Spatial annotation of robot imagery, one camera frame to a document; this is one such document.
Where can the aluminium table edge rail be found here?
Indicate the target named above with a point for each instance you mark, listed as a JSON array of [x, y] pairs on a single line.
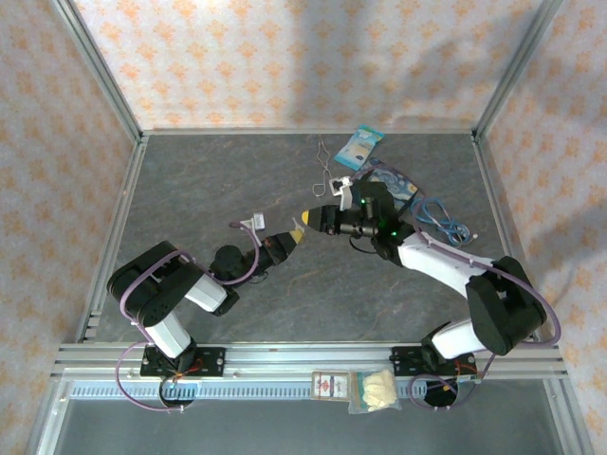
[[111, 237], [502, 227], [284, 130]]

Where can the clear bag of white pieces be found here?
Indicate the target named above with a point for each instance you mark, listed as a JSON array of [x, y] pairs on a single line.
[[377, 388]]

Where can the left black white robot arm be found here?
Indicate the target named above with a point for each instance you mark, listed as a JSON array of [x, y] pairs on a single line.
[[166, 332]]

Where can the starry night print tin box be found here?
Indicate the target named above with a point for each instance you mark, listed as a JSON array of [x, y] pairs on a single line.
[[400, 182]]

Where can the aluminium frame post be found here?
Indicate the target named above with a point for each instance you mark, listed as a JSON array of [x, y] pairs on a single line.
[[102, 76], [514, 66]]

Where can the light blue snack packet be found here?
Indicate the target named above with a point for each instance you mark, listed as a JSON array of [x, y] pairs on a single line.
[[359, 148]]

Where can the aluminium mounting rail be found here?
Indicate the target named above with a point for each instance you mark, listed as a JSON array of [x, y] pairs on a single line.
[[303, 358]]

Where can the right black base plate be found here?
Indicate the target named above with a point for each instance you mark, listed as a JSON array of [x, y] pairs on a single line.
[[405, 360]]

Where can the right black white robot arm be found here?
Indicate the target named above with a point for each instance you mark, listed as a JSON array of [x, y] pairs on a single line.
[[427, 258]]

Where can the red white card packet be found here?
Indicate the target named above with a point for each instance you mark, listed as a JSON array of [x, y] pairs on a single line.
[[330, 386]]

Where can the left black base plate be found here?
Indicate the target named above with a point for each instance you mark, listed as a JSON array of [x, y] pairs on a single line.
[[211, 360]]

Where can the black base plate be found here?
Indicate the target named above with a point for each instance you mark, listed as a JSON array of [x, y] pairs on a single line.
[[211, 360], [405, 360]]

